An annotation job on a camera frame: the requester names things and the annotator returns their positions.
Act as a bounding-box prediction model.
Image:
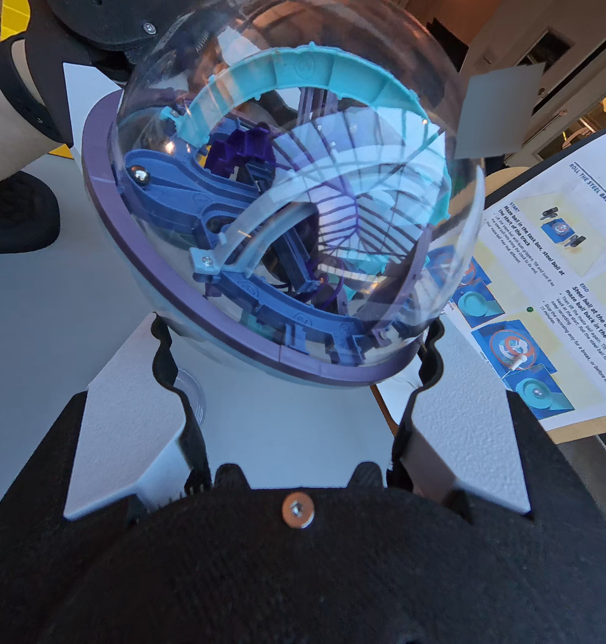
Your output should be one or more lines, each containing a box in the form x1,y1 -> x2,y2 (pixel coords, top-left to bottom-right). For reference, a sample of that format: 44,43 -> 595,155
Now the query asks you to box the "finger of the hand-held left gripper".
454,62 -> 547,160
61,60 -> 132,162

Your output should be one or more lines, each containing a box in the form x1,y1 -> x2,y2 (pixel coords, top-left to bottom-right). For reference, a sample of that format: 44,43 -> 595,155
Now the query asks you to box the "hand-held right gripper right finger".
383,318 -> 532,516

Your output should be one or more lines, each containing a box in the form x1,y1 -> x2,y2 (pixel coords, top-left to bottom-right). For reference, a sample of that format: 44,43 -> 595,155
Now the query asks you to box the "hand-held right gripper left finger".
61,312 -> 213,521

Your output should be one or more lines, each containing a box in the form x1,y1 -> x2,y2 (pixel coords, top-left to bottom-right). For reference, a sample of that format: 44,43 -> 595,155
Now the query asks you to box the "clear plastic maze ball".
81,0 -> 487,388

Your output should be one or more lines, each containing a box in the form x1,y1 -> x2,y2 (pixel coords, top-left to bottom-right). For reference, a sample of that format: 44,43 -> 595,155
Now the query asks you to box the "clear plastic ball stand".
174,370 -> 207,428

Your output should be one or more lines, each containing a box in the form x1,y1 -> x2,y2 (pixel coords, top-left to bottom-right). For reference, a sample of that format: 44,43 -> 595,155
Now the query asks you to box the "printed instruction sheet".
441,121 -> 606,433
371,118 -> 606,446

